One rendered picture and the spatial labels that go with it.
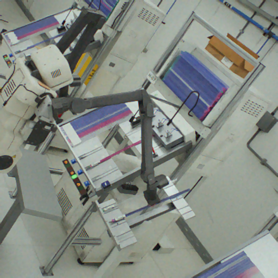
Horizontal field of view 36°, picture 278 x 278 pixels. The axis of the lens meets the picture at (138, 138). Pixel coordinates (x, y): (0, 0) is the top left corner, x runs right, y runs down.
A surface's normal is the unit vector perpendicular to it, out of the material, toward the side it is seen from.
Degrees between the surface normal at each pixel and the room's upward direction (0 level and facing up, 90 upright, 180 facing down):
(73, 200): 90
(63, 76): 90
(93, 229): 90
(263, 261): 44
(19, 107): 90
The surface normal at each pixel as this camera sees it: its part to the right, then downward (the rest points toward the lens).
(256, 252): -0.08, -0.68
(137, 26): 0.47, 0.61
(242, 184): -0.67, -0.21
